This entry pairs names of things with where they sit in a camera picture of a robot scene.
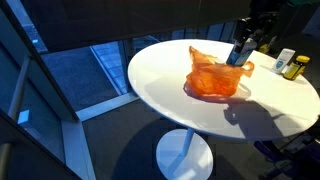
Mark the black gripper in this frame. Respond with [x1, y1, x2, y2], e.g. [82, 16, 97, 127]
[232, 9, 278, 51]

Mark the blue and white bottle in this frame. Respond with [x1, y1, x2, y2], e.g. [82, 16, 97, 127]
[225, 37, 258, 67]

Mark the orange plastic bag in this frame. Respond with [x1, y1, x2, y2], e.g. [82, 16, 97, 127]
[183, 45, 255, 98]

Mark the small yellow object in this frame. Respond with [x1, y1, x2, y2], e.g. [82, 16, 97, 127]
[259, 43, 270, 54]

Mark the white tube with blue logo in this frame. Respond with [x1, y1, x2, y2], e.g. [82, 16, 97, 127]
[270, 48, 296, 75]

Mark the yellow lidded jar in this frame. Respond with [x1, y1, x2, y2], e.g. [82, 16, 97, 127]
[283, 55, 311, 82]

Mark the purple clamp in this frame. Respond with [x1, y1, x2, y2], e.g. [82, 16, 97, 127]
[253, 139, 291, 163]

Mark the dark window blind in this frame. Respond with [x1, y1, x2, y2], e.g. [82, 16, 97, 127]
[19, 0, 254, 54]

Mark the metal handrail bar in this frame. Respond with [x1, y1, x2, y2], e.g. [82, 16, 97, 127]
[7, 55, 31, 121]

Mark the white table pedestal base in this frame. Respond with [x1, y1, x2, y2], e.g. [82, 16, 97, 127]
[155, 128, 214, 180]

